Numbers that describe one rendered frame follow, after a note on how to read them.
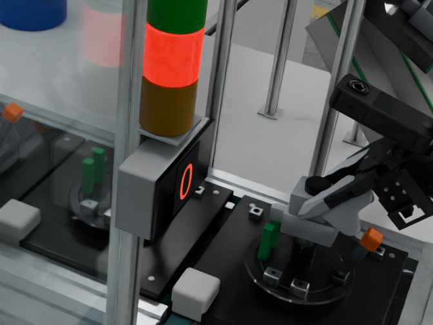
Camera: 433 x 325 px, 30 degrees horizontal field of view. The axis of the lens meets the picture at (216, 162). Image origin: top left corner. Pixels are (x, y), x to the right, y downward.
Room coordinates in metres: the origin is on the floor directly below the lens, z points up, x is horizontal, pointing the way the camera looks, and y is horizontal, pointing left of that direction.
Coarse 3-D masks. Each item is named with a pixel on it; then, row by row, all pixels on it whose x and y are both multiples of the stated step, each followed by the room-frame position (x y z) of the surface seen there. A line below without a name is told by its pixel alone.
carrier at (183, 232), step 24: (216, 192) 0.90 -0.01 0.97; (192, 216) 0.85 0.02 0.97; (216, 216) 0.86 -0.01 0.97; (144, 240) 0.78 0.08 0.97; (168, 240) 0.79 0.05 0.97; (192, 240) 0.80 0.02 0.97; (144, 264) 0.74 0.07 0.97; (168, 264) 0.74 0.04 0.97; (144, 288) 0.70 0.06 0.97; (168, 288) 0.72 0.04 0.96
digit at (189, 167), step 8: (192, 152) 0.62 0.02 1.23; (184, 160) 0.60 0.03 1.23; (192, 160) 0.62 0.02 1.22; (184, 168) 0.60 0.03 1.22; (192, 168) 0.62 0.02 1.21; (184, 176) 0.60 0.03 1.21; (192, 176) 0.62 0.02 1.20; (176, 184) 0.59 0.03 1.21; (184, 184) 0.61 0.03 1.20; (192, 184) 0.63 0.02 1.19; (176, 192) 0.59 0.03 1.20; (184, 192) 0.61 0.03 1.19; (192, 192) 0.63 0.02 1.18; (176, 200) 0.59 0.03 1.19; (184, 200) 0.61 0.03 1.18; (176, 208) 0.59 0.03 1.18
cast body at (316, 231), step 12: (300, 180) 0.78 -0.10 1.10; (312, 180) 0.76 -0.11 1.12; (324, 180) 0.77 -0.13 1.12; (300, 192) 0.75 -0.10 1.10; (312, 192) 0.75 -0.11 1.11; (276, 204) 0.78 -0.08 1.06; (288, 204) 0.77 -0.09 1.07; (300, 204) 0.74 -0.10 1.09; (276, 216) 0.77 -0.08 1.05; (288, 216) 0.75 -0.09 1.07; (288, 228) 0.75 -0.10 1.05; (300, 228) 0.74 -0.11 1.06; (312, 228) 0.74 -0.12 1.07; (324, 228) 0.73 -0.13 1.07; (312, 240) 0.74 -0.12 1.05; (324, 240) 0.73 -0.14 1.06
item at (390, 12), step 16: (368, 0) 0.98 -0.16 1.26; (384, 0) 1.03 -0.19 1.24; (400, 0) 1.05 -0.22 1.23; (368, 16) 0.98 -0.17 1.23; (384, 16) 0.97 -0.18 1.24; (400, 16) 1.02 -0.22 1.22; (384, 32) 0.96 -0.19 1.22; (400, 32) 0.95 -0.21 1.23; (416, 32) 1.00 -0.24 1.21; (400, 48) 0.95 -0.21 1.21; (416, 48) 0.94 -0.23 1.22; (432, 48) 0.99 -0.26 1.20; (416, 64) 0.94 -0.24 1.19; (432, 64) 0.93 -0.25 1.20
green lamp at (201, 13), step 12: (156, 0) 0.60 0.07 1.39; (168, 0) 0.59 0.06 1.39; (180, 0) 0.59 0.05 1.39; (192, 0) 0.60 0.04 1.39; (204, 0) 0.61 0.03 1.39; (156, 12) 0.60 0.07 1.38; (168, 12) 0.59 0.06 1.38; (180, 12) 0.59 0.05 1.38; (192, 12) 0.60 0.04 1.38; (204, 12) 0.61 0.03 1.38; (156, 24) 0.60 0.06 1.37; (168, 24) 0.59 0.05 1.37; (180, 24) 0.59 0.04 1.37; (192, 24) 0.60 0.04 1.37; (204, 24) 0.61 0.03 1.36
